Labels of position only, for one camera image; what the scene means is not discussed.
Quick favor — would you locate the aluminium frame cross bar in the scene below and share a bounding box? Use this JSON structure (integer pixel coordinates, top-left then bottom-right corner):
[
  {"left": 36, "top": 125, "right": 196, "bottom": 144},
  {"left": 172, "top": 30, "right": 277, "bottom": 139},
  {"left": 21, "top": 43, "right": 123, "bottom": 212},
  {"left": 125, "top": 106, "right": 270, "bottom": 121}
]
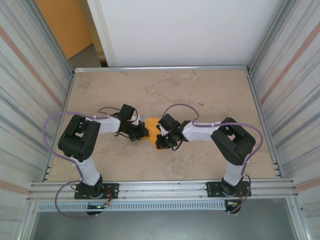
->
[{"left": 73, "top": 65, "right": 251, "bottom": 74}]

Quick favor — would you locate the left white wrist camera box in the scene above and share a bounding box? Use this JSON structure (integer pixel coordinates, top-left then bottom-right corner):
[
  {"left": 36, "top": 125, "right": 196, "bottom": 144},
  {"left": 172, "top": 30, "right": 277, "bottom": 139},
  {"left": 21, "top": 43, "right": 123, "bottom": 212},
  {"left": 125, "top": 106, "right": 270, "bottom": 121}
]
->
[{"left": 132, "top": 115, "right": 146, "bottom": 126}]

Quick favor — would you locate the striped cloth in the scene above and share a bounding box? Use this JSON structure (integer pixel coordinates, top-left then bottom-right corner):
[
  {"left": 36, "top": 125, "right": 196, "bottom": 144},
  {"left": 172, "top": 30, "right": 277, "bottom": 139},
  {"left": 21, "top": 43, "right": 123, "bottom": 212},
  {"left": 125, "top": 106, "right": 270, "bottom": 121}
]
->
[{"left": 0, "top": 0, "right": 76, "bottom": 240}]

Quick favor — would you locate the grey slotted cable duct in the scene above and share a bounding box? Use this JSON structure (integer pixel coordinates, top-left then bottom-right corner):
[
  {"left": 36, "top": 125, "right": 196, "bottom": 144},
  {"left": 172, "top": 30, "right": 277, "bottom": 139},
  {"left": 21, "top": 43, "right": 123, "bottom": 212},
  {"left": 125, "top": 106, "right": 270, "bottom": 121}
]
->
[{"left": 36, "top": 201, "right": 227, "bottom": 212}]

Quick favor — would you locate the orange wooden door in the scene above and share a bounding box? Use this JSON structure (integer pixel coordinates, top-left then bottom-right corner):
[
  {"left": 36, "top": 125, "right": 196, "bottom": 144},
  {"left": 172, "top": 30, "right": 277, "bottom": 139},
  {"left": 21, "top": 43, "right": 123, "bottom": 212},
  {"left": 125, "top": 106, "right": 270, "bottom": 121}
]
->
[{"left": 34, "top": 0, "right": 94, "bottom": 61}]

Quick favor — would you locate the aluminium frame side bar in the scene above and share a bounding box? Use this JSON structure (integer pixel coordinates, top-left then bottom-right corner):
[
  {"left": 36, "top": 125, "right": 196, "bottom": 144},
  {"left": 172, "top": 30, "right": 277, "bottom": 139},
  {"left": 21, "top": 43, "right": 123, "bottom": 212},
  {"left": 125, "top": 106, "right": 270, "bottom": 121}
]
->
[
  {"left": 44, "top": 71, "right": 76, "bottom": 182},
  {"left": 246, "top": 69, "right": 284, "bottom": 179}
]

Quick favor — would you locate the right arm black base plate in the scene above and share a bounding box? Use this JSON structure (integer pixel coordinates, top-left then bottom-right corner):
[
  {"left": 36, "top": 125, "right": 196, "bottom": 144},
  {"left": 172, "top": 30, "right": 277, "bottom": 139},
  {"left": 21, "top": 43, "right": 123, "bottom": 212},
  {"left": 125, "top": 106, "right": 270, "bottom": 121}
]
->
[{"left": 206, "top": 181, "right": 252, "bottom": 198}]

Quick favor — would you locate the corrugated metal side panel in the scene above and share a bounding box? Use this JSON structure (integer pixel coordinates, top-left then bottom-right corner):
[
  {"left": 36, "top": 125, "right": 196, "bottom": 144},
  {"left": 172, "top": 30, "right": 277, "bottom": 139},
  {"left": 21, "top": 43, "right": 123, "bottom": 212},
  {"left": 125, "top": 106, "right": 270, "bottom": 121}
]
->
[{"left": 248, "top": 0, "right": 320, "bottom": 240}]

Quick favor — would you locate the white door frame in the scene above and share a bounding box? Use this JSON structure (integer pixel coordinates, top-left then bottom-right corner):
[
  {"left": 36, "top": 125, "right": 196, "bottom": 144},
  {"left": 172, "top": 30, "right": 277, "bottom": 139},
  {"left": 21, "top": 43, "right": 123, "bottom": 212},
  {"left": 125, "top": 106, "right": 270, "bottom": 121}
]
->
[{"left": 86, "top": 0, "right": 118, "bottom": 68}]

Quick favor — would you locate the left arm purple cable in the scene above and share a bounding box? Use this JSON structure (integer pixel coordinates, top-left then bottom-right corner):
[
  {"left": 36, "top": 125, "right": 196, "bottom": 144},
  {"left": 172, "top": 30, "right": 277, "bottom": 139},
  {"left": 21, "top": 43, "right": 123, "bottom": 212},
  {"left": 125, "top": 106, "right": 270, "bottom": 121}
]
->
[{"left": 42, "top": 106, "right": 123, "bottom": 220}]

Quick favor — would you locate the black control board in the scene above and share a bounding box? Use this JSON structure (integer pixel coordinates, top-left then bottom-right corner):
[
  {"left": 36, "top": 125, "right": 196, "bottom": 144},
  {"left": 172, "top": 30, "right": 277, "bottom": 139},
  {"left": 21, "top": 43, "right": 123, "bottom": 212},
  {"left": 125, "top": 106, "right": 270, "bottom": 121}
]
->
[
  {"left": 224, "top": 199, "right": 243, "bottom": 215},
  {"left": 85, "top": 203, "right": 111, "bottom": 216}
]

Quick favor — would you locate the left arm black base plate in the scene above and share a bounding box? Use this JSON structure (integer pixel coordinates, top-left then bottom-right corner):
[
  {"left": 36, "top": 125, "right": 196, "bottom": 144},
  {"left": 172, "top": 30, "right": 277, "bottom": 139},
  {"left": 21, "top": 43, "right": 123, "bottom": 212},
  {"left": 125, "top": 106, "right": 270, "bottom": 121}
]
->
[{"left": 74, "top": 183, "right": 120, "bottom": 200}]

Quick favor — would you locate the orange paper sheet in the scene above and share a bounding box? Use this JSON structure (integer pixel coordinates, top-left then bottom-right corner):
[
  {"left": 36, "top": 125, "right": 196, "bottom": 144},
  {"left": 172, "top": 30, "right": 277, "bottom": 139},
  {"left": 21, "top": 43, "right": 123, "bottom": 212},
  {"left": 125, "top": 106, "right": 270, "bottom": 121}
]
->
[{"left": 145, "top": 117, "right": 166, "bottom": 150}]

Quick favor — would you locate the grey metal sheet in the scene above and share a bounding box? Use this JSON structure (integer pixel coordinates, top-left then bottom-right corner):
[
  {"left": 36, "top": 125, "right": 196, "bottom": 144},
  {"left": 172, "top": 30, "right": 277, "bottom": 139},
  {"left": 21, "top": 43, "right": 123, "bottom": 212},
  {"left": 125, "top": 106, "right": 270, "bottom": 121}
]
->
[{"left": 29, "top": 211, "right": 300, "bottom": 240}]

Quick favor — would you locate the long aluminium mounting rail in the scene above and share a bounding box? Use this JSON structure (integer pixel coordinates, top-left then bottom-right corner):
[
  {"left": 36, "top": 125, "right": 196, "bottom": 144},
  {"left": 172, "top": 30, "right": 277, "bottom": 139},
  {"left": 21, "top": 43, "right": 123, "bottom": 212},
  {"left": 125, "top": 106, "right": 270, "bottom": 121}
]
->
[{"left": 28, "top": 178, "right": 300, "bottom": 201}]

